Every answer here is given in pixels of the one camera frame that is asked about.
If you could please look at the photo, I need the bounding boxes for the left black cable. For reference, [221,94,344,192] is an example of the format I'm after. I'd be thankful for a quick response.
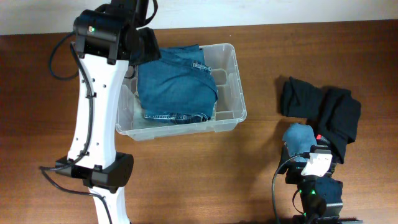
[39,0,159,224]

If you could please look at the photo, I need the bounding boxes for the clear plastic storage bin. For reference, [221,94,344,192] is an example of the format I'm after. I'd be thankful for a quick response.
[115,43,247,141]

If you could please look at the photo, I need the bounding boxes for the dark blue jeans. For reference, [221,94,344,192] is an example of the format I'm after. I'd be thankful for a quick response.
[137,45,218,124]

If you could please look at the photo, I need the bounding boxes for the light blue jeans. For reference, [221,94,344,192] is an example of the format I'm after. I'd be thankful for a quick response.
[132,93,216,129]

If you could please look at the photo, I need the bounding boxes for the small black folded garment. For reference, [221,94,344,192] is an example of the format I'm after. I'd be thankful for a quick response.
[280,77,323,120]

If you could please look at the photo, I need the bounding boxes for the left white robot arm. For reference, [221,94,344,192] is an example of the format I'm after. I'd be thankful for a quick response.
[52,0,160,223]

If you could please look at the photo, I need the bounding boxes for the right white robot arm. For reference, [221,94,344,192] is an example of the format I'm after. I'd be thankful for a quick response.
[272,146,363,224]

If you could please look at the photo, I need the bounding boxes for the large black garment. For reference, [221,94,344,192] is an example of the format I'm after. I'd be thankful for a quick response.
[317,88,361,164]

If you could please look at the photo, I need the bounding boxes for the blue folded cloth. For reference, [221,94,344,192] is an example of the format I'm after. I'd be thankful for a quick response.
[282,123,317,157]

